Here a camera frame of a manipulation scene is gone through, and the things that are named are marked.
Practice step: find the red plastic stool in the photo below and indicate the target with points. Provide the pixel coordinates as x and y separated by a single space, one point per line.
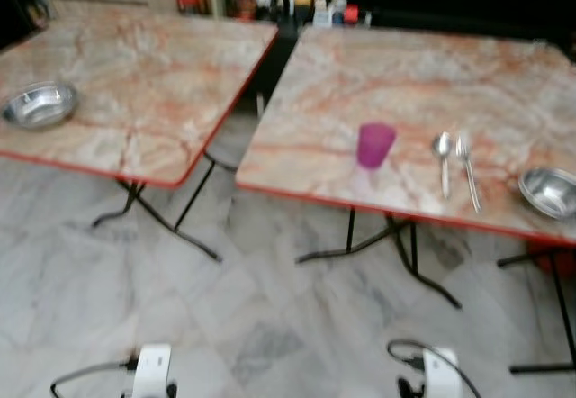
549 256

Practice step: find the stainless steel bowl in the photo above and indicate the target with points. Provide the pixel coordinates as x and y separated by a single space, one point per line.
40 108
549 195

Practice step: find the steel fork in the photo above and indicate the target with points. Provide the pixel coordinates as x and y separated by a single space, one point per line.
463 150

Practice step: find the purple plastic cup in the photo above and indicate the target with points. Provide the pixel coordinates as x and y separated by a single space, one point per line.
375 146

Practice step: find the steel spoon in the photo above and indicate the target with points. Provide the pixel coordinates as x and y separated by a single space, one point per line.
442 144

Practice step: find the red cap bottle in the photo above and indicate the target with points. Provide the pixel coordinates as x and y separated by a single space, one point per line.
351 14

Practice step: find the white bottle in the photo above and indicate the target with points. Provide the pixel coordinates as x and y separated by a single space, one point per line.
323 13

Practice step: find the black jar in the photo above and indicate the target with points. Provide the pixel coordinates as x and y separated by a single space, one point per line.
281 6

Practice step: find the yellow lid jar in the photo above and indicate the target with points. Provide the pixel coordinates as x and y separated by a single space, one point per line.
302 5

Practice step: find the black appliance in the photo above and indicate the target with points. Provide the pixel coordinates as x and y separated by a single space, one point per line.
18 2

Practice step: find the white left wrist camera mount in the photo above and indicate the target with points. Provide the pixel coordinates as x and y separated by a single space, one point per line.
153 366

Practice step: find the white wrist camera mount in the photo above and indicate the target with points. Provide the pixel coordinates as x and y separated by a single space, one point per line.
153 366
443 375

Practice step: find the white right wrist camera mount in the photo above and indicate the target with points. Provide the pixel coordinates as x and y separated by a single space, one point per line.
443 375

